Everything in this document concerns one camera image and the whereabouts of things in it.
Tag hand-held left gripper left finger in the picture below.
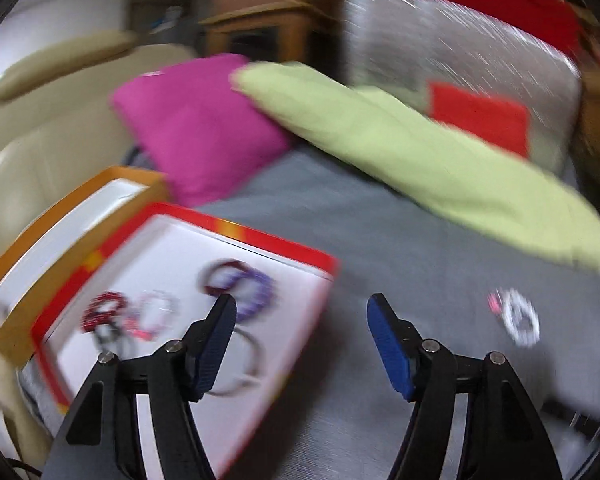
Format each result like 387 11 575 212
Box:
40 294 237 480

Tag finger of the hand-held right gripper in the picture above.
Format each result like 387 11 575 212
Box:
542 397 600 436

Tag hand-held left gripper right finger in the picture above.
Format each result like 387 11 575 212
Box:
367 294 563 480

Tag dark red bangle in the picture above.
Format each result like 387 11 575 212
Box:
198 259 253 298

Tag purple bead bracelet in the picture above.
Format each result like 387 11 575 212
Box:
230 267 278 323

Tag white bead bracelet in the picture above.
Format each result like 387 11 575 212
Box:
500 287 542 347

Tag red jewelry box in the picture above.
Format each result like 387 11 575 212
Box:
30 202 341 480

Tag red bead bracelet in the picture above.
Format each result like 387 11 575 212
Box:
81 290 131 336

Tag thin black bangle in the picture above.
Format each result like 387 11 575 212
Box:
207 327 266 396

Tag orange-rimmed white box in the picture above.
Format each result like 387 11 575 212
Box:
0 166 171 366

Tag light green pillow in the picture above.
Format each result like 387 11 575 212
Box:
230 61 600 273

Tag magenta pillow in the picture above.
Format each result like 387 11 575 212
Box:
111 53 293 208

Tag red cushion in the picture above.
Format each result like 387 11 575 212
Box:
427 81 531 158

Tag beige sofa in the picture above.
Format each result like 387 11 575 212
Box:
0 30 196 466

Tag silver insulated mat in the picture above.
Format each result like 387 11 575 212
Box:
342 0 583 176

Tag red cloth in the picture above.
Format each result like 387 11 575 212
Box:
395 0 583 58

